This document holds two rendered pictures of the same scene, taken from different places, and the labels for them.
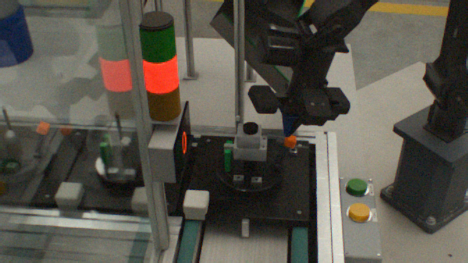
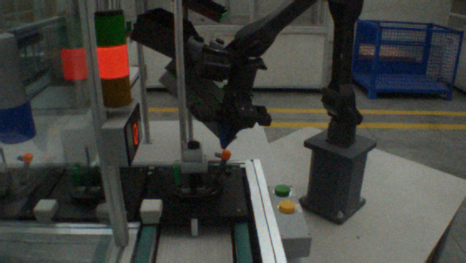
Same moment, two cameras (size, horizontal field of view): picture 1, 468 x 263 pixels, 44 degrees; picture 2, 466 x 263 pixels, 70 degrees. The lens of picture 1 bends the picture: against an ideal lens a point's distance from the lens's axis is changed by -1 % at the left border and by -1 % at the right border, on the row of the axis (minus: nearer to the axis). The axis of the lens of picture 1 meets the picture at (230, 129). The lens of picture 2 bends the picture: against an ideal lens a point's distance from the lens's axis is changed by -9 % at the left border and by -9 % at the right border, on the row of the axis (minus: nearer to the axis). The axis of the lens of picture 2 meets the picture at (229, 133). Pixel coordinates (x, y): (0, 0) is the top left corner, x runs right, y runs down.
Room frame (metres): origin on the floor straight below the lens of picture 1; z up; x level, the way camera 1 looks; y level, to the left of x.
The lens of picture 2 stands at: (0.10, 0.00, 1.46)
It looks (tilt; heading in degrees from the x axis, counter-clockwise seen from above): 23 degrees down; 351
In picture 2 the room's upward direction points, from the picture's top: straight up
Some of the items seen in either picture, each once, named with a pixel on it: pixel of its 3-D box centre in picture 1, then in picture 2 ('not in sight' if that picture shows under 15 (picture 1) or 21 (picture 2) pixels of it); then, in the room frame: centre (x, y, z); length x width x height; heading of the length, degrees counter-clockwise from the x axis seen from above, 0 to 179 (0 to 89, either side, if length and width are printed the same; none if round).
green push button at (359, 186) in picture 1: (356, 188); (282, 191); (0.85, -0.25, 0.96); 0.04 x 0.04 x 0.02
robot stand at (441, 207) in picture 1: (434, 166); (336, 174); (0.91, -0.43, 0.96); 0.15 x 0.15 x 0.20; 35
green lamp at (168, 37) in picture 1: (157, 39); (110, 29); (0.71, 0.10, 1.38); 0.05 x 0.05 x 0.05
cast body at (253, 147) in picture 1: (245, 140); (190, 156); (0.89, -0.03, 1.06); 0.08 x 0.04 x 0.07; 84
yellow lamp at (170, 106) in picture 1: (163, 98); (116, 89); (0.71, 0.10, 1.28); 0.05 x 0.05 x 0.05
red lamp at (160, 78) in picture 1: (160, 69); (112, 60); (0.71, 0.10, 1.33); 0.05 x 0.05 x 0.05
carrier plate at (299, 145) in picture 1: (250, 177); (195, 191); (0.89, -0.04, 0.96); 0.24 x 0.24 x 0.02; 84
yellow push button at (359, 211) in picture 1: (359, 213); (287, 207); (0.78, -0.24, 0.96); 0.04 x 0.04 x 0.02
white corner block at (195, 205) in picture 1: (196, 204); (151, 211); (0.80, 0.07, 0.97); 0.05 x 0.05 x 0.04; 84
